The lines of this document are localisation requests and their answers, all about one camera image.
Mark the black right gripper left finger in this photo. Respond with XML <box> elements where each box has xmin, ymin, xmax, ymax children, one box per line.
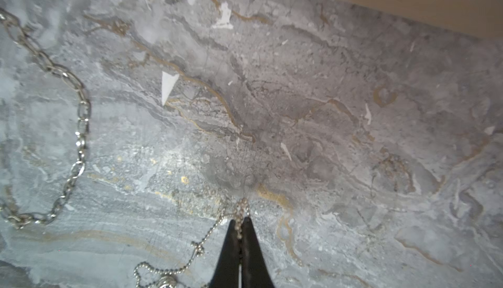
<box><xmin>209</xmin><ymin>220</ymin><xmax>240</xmax><ymax>288</ymax></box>

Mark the silver link chain necklace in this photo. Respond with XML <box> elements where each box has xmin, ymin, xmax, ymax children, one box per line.
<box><xmin>0</xmin><ymin>8</ymin><xmax>92</xmax><ymax>230</ymax></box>

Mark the silver ball chain necklace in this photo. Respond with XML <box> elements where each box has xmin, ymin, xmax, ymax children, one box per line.
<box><xmin>133</xmin><ymin>197</ymin><xmax>251</xmax><ymax>288</ymax></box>

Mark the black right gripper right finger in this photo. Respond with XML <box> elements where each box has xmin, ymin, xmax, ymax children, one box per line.
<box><xmin>240</xmin><ymin>217</ymin><xmax>275</xmax><ymax>288</ymax></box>

